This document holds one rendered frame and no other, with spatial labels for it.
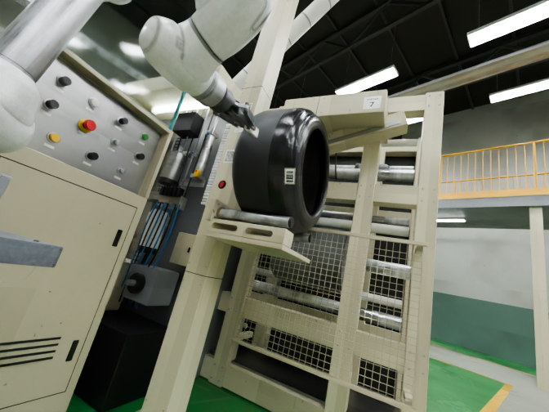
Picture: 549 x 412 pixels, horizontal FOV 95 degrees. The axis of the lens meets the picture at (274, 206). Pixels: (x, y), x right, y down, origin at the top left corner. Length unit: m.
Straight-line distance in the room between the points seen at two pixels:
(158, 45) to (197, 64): 0.08
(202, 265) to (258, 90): 0.97
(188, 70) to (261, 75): 0.98
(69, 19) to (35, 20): 0.08
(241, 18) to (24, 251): 0.58
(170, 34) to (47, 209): 0.76
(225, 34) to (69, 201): 0.83
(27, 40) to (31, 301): 0.79
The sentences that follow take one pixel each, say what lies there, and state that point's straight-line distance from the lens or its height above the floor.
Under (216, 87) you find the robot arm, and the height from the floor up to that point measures 1.10.
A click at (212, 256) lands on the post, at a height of 0.71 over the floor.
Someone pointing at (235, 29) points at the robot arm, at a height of 1.14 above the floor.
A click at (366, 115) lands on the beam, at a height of 1.64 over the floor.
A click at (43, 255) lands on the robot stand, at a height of 0.63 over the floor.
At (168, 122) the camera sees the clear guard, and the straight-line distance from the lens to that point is 1.47.
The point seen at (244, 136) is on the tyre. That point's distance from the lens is 1.07.
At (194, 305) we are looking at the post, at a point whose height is 0.49.
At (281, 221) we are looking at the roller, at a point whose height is 0.90.
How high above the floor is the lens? 0.69
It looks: 15 degrees up
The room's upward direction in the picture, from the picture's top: 13 degrees clockwise
